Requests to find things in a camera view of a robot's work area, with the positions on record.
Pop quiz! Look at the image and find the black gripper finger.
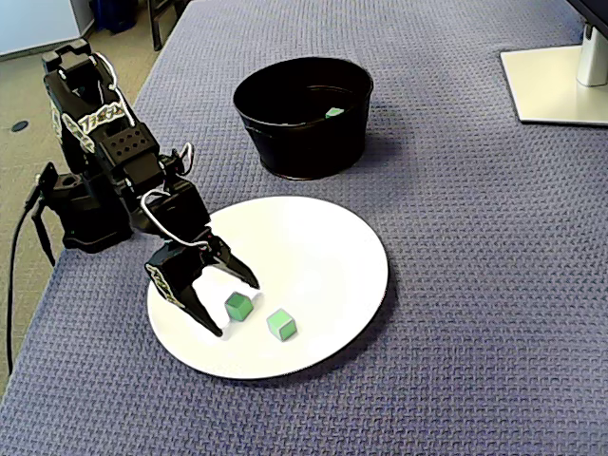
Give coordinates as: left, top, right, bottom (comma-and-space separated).
207, 238, 261, 291
143, 245, 224, 339

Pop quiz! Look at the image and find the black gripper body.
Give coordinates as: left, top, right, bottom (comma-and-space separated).
140, 180, 224, 271

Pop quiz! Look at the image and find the white round plate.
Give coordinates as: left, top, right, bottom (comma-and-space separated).
145, 195, 391, 381

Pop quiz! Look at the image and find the black metal bucket container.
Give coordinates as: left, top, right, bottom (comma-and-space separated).
232, 56, 374, 181

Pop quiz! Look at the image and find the blue bin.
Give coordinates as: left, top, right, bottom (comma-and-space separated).
88, 0, 140, 35

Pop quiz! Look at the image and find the blue woven table cloth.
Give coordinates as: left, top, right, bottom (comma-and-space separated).
0, 0, 608, 456

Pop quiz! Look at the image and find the silver monitor stand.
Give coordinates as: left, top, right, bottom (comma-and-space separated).
499, 22, 608, 127

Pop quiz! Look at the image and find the dark monitor screen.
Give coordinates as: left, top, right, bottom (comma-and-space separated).
567, 0, 608, 28

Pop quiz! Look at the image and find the thin servo wire bundle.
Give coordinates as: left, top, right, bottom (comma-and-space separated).
94, 52, 119, 94
140, 142, 213, 249

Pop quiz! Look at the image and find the thin black cable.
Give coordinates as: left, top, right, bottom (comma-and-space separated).
30, 199, 57, 267

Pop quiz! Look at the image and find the thick black cable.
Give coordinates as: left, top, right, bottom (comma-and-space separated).
5, 187, 42, 376

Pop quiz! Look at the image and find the dark chair frame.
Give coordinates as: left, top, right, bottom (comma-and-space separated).
144, 0, 191, 52

